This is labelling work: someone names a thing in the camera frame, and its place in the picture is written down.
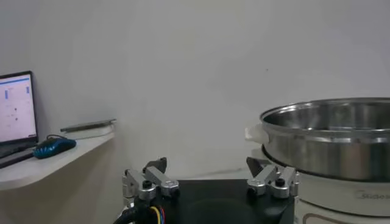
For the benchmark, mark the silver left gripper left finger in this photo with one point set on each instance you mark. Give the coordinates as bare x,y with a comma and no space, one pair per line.
152,177

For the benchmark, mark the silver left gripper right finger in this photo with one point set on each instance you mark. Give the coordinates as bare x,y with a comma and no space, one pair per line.
268,178

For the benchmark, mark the perforated steel steamer basket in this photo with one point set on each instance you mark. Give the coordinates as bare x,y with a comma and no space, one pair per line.
329,152

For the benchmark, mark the white electric cooker base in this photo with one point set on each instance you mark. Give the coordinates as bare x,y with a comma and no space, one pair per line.
335,198

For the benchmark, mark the flat black drive box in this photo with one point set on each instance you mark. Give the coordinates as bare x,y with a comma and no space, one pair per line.
88,124

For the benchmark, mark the blue computer mouse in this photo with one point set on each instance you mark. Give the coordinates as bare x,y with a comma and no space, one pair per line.
53,148

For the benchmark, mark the white side desk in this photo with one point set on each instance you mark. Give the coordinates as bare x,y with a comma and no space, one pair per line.
45,170

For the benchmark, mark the black phone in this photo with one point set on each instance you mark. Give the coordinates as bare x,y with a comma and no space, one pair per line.
15,160

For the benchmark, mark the black laptop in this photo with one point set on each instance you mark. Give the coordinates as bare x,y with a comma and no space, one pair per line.
15,109

